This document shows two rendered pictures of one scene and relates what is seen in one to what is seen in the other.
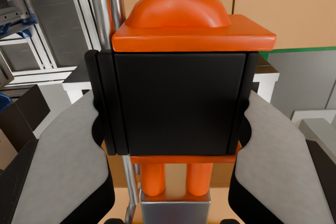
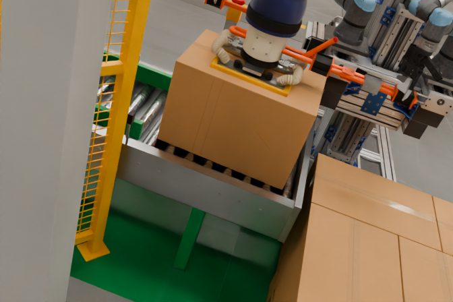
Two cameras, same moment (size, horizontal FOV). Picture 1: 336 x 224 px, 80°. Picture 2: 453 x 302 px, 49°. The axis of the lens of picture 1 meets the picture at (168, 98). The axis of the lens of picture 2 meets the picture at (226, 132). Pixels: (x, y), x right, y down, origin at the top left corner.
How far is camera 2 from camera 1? 211 cm
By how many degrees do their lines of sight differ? 59
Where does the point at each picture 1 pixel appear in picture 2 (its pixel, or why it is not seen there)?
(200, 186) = (383, 87)
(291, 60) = not seen: outside the picture
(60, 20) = not seen: hidden behind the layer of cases
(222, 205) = (305, 100)
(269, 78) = (298, 202)
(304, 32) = (317, 242)
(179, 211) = (378, 81)
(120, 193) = (321, 83)
